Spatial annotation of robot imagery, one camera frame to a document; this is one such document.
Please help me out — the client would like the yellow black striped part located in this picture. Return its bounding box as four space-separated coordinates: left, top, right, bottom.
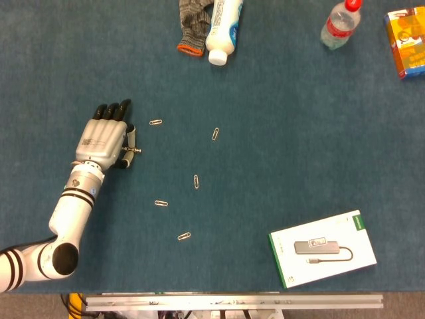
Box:
68 293 84 318

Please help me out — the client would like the teal felt table cover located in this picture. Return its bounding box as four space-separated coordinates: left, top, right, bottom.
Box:
0 0 425 295

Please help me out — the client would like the orange yellow carton box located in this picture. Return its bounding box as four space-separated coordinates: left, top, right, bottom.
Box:
383 6 425 80

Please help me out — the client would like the clear red-capped water bottle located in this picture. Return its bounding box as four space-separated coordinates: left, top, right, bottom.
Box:
320 0 364 51

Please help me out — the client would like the aluminium profile rail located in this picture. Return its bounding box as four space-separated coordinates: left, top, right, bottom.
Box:
85 292 384 312

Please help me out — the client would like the white plastic bottle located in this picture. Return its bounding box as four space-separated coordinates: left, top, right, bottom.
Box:
205 0 244 66

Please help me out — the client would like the grey knit work glove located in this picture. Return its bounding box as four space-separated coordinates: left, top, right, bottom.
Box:
177 0 215 58

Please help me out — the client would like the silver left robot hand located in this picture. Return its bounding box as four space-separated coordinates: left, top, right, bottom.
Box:
75 98 137 171

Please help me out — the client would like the white USB hub box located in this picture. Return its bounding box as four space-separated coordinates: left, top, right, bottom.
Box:
268 209 378 289

